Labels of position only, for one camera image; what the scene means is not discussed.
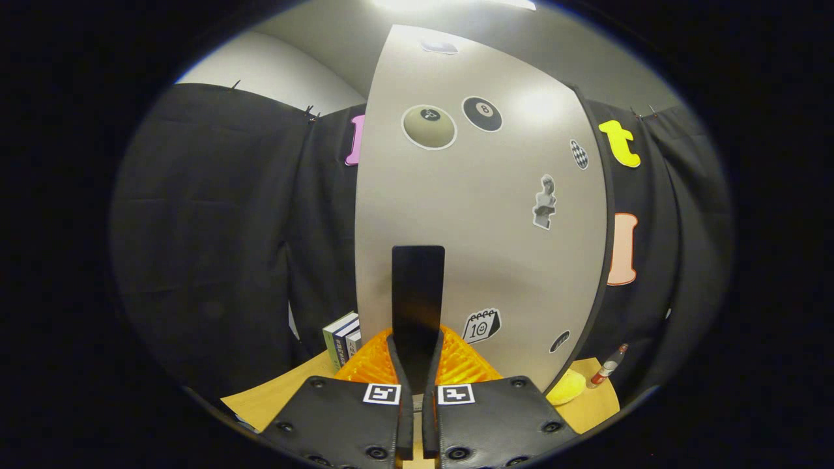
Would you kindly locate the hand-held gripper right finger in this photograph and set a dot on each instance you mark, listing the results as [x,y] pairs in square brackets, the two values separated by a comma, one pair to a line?
[495,423]

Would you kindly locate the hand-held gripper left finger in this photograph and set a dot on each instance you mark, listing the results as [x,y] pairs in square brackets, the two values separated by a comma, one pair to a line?
[339,423]

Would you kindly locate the dark grey shoe cabinet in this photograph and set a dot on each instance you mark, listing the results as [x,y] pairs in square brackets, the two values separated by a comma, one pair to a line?
[589,326]

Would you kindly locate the beige shoe cabinet door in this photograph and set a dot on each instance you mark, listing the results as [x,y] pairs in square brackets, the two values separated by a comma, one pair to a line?
[488,260]

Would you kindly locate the dark blue book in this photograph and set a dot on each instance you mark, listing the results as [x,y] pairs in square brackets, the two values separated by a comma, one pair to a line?
[343,345]

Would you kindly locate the yellow round object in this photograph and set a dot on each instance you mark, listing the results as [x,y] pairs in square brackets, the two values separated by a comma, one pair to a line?
[567,389]

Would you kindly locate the white and grey book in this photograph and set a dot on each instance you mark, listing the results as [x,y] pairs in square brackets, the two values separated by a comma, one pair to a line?
[355,344]

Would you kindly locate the white paper sheet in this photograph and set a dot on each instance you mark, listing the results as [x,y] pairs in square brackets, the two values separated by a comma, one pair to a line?
[294,322]

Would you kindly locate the clear bottle red label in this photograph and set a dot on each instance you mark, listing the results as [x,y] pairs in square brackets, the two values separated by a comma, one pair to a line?
[606,371]

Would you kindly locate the black backdrop cloth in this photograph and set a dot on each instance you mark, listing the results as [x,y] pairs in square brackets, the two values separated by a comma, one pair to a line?
[208,228]

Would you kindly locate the large ceiling light panel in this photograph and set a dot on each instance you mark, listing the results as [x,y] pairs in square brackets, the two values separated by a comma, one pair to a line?
[456,4]

